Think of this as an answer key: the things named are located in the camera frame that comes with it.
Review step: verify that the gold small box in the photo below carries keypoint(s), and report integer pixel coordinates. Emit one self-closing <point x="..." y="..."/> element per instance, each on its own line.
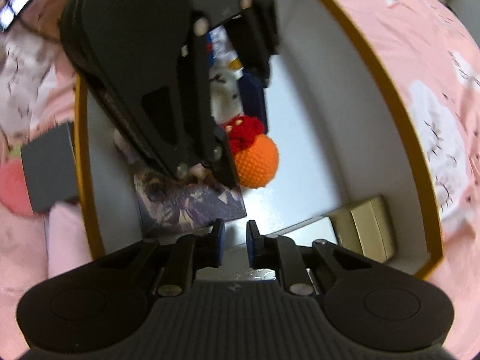
<point x="365" y="227"/>

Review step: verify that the pink fluffy peach plush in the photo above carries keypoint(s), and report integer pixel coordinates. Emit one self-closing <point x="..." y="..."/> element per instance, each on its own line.
<point x="14" y="190"/>

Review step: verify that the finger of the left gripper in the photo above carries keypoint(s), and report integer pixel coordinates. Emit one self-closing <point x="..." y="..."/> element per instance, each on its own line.
<point x="253" y="33"/>
<point x="209" y="137"/>

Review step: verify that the yellow cardboard box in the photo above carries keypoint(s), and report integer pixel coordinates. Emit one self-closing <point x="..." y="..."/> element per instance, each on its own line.
<point x="343" y="134"/>

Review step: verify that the pink card wallet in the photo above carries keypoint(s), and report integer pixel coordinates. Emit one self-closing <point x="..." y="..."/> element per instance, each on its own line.
<point x="67" y="245"/>

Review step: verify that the white blue plush toy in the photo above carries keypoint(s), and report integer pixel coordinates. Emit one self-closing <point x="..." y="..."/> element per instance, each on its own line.
<point x="234" y="91"/>

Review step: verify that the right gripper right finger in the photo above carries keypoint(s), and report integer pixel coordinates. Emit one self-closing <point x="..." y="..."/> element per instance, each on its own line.
<point x="281" y="255"/>

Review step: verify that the orange red crochet toy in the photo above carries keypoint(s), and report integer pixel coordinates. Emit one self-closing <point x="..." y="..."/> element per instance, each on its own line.
<point x="255" y="155"/>

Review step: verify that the pink patterned bed sheet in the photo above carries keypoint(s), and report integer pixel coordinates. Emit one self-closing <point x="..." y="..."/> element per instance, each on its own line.
<point x="434" y="63"/>

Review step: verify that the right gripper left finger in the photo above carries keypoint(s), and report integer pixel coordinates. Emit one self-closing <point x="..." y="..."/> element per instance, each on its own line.
<point x="196" y="252"/>

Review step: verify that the grey flat box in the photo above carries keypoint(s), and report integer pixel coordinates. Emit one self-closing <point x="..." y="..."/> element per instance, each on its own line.
<point x="50" y="168"/>

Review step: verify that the purple anime picture card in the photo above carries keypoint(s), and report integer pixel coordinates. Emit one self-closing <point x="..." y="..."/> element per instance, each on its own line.
<point x="168" y="206"/>

